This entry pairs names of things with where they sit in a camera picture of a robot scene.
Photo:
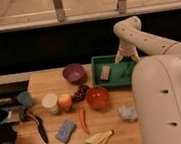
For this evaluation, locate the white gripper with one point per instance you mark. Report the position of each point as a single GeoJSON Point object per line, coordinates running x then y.
{"type": "Point", "coordinates": [126, 49]}

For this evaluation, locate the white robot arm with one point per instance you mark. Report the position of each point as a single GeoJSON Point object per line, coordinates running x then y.
{"type": "Point", "coordinates": [156, 81]}

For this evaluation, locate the red bowl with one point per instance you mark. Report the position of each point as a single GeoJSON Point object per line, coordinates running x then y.
{"type": "Point", "coordinates": [97, 97]}

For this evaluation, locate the purple bowl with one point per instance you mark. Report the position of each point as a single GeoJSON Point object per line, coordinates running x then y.
{"type": "Point", "coordinates": [74, 73]}

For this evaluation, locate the yellow banana bunch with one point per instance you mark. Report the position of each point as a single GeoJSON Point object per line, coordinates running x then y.
{"type": "Point", "coordinates": [99, 138]}

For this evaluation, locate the green plastic bin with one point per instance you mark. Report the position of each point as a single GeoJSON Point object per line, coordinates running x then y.
{"type": "Point", "coordinates": [119, 75]}

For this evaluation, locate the tan sponge in bin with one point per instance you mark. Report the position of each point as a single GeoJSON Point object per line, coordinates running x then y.
{"type": "Point", "coordinates": [105, 72]}

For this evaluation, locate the crumpled blue grey cloth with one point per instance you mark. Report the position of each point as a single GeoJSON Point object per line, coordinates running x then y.
{"type": "Point", "coordinates": [127, 113]}

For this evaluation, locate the dark grape bunch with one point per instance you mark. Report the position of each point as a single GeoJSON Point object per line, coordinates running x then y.
{"type": "Point", "coordinates": [80, 93]}

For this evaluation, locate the orange red chili pepper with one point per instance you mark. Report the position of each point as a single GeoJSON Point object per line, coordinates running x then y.
{"type": "Point", "coordinates": [83, 120]}

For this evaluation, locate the red yellow apple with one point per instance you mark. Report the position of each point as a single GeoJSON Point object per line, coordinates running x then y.
{"type": "Point", "coordinates": [65, 101]}

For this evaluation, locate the wooden cutting board tabletop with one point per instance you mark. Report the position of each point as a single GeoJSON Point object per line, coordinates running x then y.
{"type": "Point", "coordinates": [96, 121]}

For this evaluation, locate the white cup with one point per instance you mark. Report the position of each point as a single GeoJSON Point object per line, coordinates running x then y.
{"type": "Point", "coordinates": [49, 102]}

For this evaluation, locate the blue sponge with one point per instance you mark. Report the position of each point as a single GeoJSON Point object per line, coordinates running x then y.
{"type": "Point", "coordinates": [64, 133]}

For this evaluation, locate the black handled knife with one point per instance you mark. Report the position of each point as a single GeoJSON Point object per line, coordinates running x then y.
{"type": "Point", "coordinates": [40, 127]}

